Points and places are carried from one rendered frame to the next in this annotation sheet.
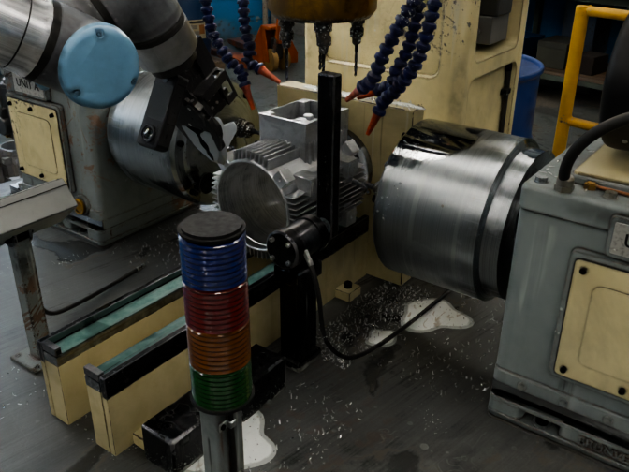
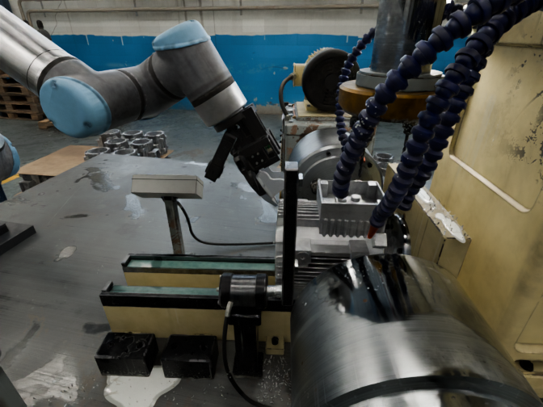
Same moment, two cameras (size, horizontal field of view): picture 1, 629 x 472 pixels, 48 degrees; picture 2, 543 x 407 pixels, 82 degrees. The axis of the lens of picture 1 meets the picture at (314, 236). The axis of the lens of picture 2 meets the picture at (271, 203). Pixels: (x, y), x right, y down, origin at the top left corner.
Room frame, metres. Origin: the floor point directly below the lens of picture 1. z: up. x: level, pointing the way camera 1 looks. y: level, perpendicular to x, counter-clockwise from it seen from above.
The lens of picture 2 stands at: (0.74, -0.34, 1.41)
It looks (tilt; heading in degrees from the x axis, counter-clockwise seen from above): 29 degrees down; 56
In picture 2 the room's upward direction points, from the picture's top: straight up
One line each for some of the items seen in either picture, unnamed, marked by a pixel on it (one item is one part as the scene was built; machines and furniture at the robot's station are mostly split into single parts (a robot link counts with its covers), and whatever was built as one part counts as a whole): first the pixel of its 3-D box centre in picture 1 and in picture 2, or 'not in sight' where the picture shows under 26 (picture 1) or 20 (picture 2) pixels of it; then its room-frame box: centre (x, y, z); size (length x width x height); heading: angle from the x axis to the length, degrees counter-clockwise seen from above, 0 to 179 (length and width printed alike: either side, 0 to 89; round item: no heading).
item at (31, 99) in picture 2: not in sight; (23, 90); (0.34, 7.39, 0.45); 1.26 x 0.86 x 0.89; 134
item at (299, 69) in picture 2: not in sight; (313, 111); (1.52, 0.54, 1.16); 0.33 x 0.26 x 0.42; 54
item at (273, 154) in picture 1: (290, 188); (324, 245); (1.13, 0.04, 1.01); 0.20 x 0.19 x 0.19; 142
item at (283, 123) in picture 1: (304, 130); (348, 207); (1.16, 0.02, 1.11); 0.12 x 0.11 x 0.07; 142
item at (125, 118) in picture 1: (168, 129); (329, 169); (1.38, 0.30, 1.04); 0.37 x 0.25 x 0.25; 54
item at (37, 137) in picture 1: (96, 131); (320, 158); (1.52, 0.49, 0.99); 0.35 x 0.31 x 0.37; 54
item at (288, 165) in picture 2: (328, 158); (288, 241); (0.98, -0.02, 1.12); 0.04 x 0.03 x 0.26; 144
